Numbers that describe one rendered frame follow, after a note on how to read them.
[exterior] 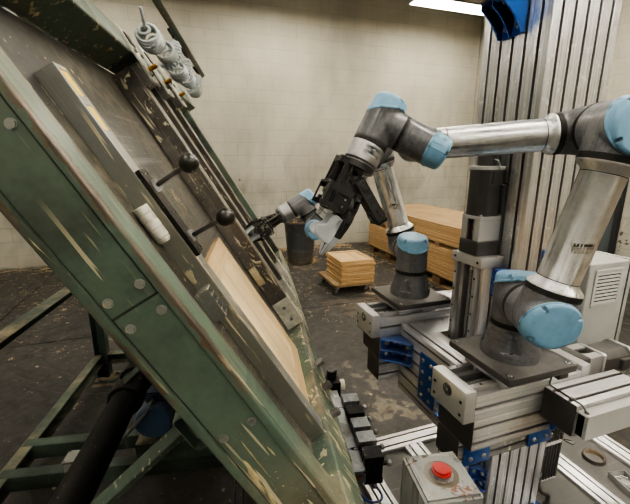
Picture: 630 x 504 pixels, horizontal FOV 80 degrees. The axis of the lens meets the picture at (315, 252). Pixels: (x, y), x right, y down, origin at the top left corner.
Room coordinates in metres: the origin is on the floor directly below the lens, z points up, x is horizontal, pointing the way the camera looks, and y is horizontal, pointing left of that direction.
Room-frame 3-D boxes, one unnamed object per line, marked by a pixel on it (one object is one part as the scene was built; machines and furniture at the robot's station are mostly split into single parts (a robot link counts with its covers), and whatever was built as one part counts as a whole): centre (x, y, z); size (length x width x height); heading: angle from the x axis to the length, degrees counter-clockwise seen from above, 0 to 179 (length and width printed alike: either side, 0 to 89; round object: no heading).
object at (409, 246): (1.41, -0.37, 1.20); 0.13 x 0.12 x 0.14; 0
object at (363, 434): (1.06, -0.12, 0.69); 0.50 x 0.14 x 0.24; 9
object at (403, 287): (1.41, -0.37, 1.09); 0.15 x 0.15 x 0.10
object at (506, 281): (0.93, -0.53, 1.20); 0.13 x 0.12 x 0.14; 173
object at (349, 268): (4.47, -0.37, 0.20); 0.61 x 0.53 x 0.40; 19
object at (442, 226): (5.28, -1.79, 0.39); 2.46 x 1.05 x 0.78; 19
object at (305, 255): (5.63, 0.22, 0.33); 0.52 x 0.51 x 0.65; 19
